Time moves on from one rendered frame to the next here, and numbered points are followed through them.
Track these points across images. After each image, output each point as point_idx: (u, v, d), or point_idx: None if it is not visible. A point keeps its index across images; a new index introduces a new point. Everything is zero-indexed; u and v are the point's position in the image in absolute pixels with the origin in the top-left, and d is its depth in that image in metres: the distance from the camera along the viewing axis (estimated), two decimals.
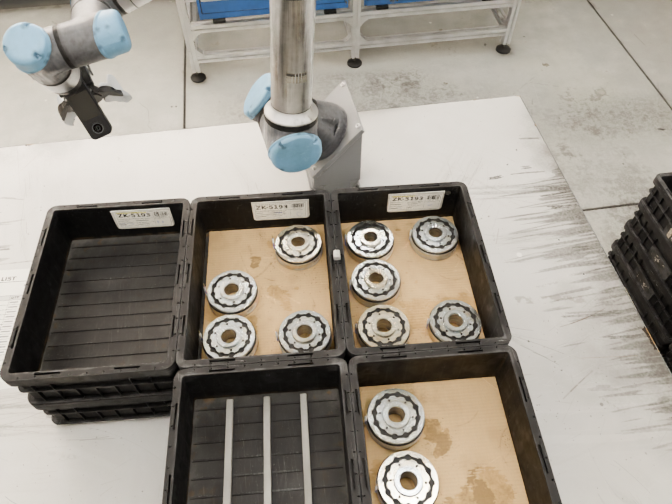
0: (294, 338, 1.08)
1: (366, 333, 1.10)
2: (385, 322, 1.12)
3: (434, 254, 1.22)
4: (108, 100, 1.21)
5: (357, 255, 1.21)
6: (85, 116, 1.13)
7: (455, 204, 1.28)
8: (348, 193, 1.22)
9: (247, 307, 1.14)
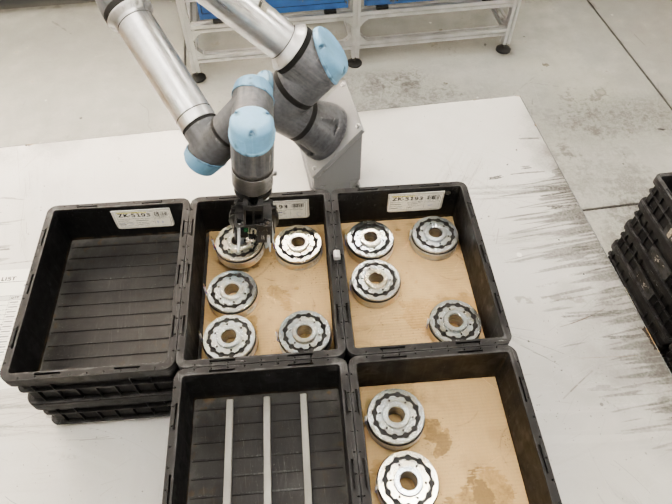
0: (294, 338, 1.08)
1: (222, 247, 1.20)
2: None
3: (434, 254, 1.22)
4: None
5: (357, 255, 1.21)
6: None
7: (455, 204, 1.28)
8: (348, 193, 1.22)
9: (247, 307, 1.14)
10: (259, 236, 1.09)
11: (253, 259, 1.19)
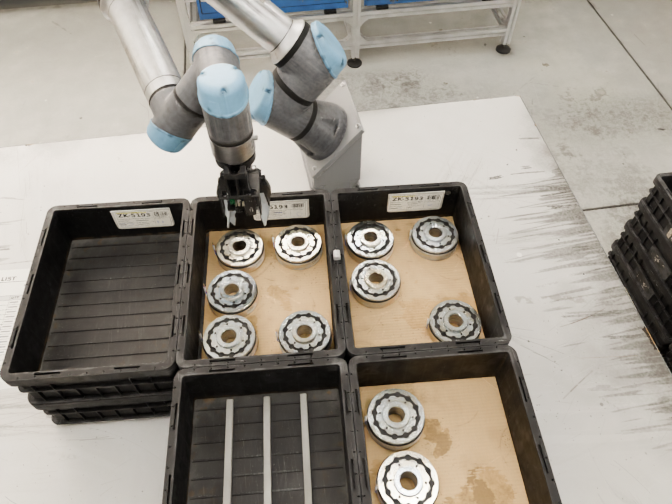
0: (294, 338, 1.08)
1: (223, 253, 1.21)
2: (242, 243, 1.24)
3: (434, 254, 1.22)
4: None
5: (357, 255, 1.21)
6: None
7: (455, 204, 1.28)
8: (348, 193, 1.22)
9: (247, 307, 1.14)
10: (247, 208, 1.02)
11: (253, 265, 1.21)
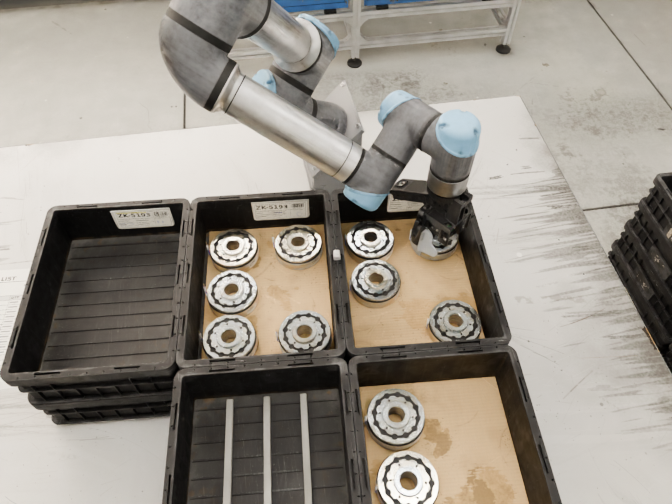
0: (294, 338, 1.08)
1: (217, 253, 1.21)
2: (236, 243, 1.24)
3: None
4: None
5: (357, 255, 1.21)
6: (414, 182, 1.14)
7: None
8: None
9: (247, 307, 1.14)
10: (461, 227, 1.13)
11: (247, 265, 1.21)
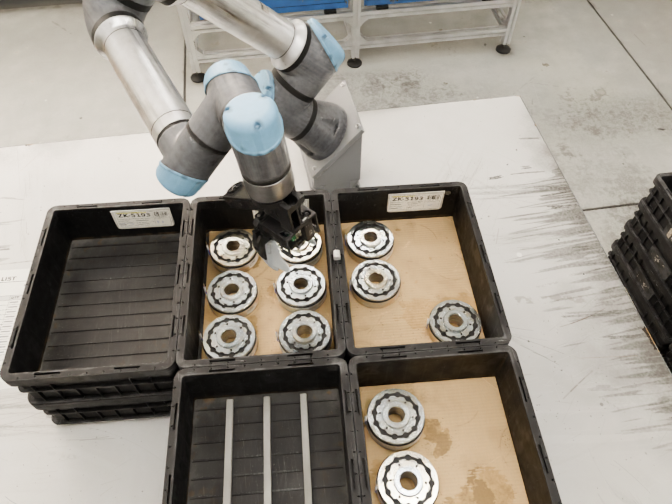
0: (294, 338, 1.08)
1: (217, 253, 1.21)
2: (236, 243, 1.24)
3: (299, 308, 1.14)
4: None
5: (357, 255, 1.21)
6: None
7: (455, 204, 1.28)
8: (348, 193, 1.22)
9: (247, 307, 1.14)
10: (307, 234, 0.92)
11: (247, 265, 1.21)
